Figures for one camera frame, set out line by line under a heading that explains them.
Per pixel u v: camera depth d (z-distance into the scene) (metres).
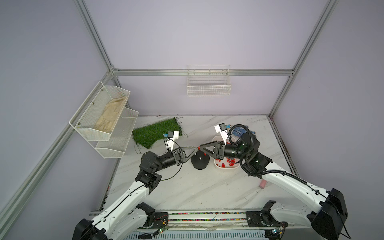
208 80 0.95
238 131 1.11
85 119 0.68
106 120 0.77
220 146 0.57
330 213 0.38
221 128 0.60
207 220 0.75
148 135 1.01
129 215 0.58
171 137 0.60
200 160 0.84
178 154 0.56
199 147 0.61
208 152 0.61
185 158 0.59
